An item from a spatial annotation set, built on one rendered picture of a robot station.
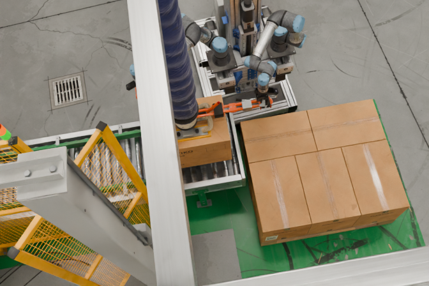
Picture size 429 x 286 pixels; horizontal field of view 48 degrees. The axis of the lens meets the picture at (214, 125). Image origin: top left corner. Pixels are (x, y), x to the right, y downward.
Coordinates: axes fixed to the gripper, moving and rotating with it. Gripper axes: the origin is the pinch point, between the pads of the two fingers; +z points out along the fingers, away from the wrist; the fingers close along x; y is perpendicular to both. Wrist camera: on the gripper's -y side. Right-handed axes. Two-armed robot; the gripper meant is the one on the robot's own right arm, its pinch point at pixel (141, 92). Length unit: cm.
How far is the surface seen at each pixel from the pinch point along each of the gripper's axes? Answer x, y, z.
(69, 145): -5, -76, 58
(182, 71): -35, 37, -75
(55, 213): -136, -9, -161
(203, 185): -61, 34, 62
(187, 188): -61, 20, 62
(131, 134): -5, -21, 58
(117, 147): -70, -8, -61
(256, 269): -126, 66, 121
